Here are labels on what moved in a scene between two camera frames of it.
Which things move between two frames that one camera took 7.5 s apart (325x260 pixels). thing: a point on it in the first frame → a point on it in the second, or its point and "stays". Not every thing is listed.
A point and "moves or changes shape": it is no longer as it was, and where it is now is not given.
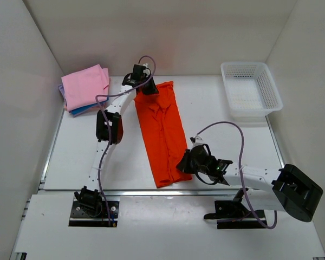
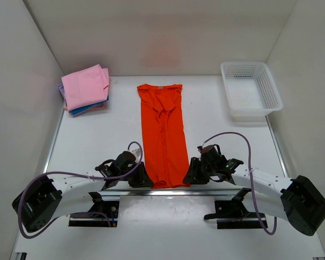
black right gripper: x=184 y=163 → x=198 y=171
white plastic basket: x=251 y=92 stays
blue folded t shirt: x=84 y=108 stays
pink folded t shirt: x=82 y=89 stays
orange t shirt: x=163 y=132 moves or changes shape
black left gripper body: x=149 y=86 → x=137 y=176
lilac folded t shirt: x=60 y=87 stays
